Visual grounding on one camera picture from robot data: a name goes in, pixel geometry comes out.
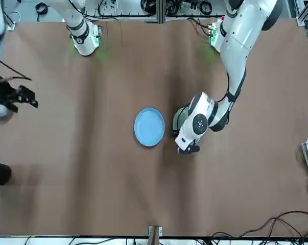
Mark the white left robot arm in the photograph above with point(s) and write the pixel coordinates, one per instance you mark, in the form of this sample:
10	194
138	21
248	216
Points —
235	51

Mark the blue plate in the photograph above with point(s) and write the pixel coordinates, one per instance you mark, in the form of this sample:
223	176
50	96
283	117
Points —
150	127

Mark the green plate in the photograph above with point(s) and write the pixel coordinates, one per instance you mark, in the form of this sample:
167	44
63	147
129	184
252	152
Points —
180	118

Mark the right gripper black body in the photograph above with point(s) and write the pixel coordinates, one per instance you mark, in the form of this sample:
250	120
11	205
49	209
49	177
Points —
5	93

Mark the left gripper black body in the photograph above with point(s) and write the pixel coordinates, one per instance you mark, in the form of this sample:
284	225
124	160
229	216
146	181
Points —
189	150

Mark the aluminium frame bar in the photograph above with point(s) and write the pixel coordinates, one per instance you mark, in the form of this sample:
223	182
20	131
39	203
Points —
10	25
303	12

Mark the white desk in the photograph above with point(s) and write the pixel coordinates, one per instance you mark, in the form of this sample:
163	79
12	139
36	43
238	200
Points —
179	241

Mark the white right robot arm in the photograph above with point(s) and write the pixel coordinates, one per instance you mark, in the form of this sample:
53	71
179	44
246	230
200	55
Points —
83	38

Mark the aluminium frame post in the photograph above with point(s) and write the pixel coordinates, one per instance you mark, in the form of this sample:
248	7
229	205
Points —
155	236
160	11

